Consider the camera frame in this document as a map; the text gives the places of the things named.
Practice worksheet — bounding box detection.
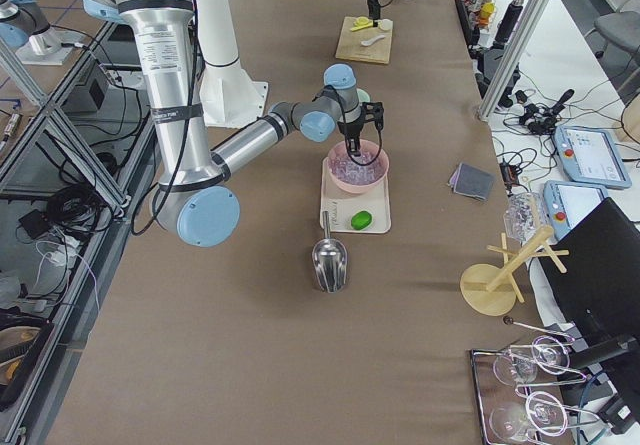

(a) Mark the wooden cutting board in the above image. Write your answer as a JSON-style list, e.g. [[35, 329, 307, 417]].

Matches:
[[335, 16, 394, 64]]

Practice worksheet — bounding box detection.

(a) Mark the blue teach pendant upper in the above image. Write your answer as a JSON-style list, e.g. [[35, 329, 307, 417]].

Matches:
[[553, 125, 632, 189]]

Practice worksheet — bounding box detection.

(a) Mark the wooden cup tree stand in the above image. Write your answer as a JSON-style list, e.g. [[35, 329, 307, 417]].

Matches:
[[460, 224, 570, 316]]

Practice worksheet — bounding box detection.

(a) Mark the black monitor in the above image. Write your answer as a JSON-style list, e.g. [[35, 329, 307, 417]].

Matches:
[[540, 198, 639, 345]]

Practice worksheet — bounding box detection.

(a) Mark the metal wine glass rack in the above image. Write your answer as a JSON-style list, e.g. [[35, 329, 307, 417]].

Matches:
[[469, 334, 599, 444]]

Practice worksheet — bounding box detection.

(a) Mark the black water bottle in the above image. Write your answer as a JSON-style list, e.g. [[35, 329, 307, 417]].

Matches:
[[493, 0, 525, 48]]

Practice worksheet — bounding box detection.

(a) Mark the wine glass upper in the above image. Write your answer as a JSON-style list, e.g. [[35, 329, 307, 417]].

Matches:
[[493, 335, 569, 385]]

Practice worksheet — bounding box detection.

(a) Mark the wine glass lower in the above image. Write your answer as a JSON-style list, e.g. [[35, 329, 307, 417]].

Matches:
[[489, 391, 568, 444]]

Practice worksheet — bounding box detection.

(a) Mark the clear glass mug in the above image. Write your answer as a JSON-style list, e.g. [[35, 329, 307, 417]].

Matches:
[[504, 192, 549, 242]]

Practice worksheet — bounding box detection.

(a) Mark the grey office chair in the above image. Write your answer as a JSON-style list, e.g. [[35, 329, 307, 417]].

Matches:
[[594, 10, 640, 59]]

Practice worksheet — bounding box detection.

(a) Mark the black camera cable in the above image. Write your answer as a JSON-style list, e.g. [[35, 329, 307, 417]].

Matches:
[[354, 117, 387, 167]]

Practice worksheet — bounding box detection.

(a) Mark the cream plastic tray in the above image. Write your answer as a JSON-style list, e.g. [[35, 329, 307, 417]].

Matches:
[[319, 158, 391, 234]]

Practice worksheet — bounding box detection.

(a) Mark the blue teach pendant lower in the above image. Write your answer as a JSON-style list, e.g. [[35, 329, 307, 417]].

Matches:
[[543, 180, 608, 240]]

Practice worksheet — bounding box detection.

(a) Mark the pink bowl of ice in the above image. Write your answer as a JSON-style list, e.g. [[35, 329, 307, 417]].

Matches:
[[327, 140, 389, 194]]

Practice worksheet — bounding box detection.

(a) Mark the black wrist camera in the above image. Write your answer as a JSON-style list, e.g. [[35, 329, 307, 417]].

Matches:
[[361, 102, 384, 132]]

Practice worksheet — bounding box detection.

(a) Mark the white ceramic spoon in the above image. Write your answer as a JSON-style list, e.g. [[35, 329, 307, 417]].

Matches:
[[360, 34, 386, 47]]

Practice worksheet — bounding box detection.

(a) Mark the green lime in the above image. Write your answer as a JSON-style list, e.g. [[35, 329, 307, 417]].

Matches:
[[350, 210, 373, 231]]

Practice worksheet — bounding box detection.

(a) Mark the grey folded cloth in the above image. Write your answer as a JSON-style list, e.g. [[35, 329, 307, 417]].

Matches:
[[448, 162, 495, 201]]

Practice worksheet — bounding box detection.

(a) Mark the metal ice scoop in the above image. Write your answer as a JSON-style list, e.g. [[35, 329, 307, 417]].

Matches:
[[312, 210, 348, 293]]

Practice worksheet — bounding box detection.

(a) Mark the yellow plastic knife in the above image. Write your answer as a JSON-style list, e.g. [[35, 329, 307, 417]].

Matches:
[[349, 21, 371, 32]]

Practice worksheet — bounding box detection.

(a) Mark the blue teach pendant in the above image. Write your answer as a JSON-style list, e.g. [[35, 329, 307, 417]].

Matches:
[[553, 125, 632, 189], [543, 180, 608, 240]]

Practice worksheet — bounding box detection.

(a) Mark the mint green bowl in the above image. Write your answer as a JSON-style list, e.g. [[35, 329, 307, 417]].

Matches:
[[357, 88, 370, 104]]

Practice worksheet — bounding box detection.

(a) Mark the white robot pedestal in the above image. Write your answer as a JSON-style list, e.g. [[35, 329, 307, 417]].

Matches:
[[196, 0, 269, 128]]

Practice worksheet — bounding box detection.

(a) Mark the aluminium frame post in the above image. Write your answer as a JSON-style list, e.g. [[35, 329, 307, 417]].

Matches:
[[477, 0, 549, 122]]

